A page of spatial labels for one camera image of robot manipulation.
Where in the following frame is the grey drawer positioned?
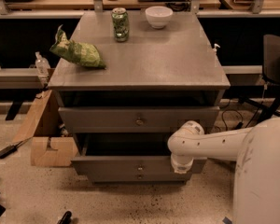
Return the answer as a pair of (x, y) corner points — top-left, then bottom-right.
(72, 133), (206, 176)
(59, 106), (219, 133)
(88, 173), (191, 183)

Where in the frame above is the black chair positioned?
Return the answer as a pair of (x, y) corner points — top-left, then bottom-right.
(239, 35), (280, 122)

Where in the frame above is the grey drawer cabinet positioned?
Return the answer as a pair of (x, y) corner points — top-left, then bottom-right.
(47, 10), (231, 184)

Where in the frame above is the white pump bottle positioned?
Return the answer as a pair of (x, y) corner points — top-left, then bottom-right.
(213, 43), (221, 55)

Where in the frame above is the cardboard box left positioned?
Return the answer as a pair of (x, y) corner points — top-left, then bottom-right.
(12, 90), (77, 167)

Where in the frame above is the grey bottom drawer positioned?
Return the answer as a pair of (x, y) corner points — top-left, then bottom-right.
(88, 173), (191, 183)

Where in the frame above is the white bowl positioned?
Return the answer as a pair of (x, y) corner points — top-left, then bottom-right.
(145, 6), (173, 29)

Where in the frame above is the green soda can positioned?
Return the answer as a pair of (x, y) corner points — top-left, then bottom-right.
(111, 7), (130, 42)

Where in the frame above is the grey top drawer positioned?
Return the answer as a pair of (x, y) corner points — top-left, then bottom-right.
(59, 106), (219, 133)

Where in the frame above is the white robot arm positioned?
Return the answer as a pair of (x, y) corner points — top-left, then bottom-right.
(167, 117), (280, 224)

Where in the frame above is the black power adapter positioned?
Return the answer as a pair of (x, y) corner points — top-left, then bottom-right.
(0, 145), (17, 159)

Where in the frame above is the black floor cable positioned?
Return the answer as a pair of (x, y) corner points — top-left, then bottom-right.
(211, 98), (280, 133)

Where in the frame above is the black object bottom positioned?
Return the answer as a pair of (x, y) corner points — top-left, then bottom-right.
(57, 211), (72, 224)

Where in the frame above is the green chip bag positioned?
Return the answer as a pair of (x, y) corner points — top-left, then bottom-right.
(49, 26), (106, 69)

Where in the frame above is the clear plastic bottle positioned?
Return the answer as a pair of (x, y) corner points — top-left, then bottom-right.
(35, 51), (50, 76)

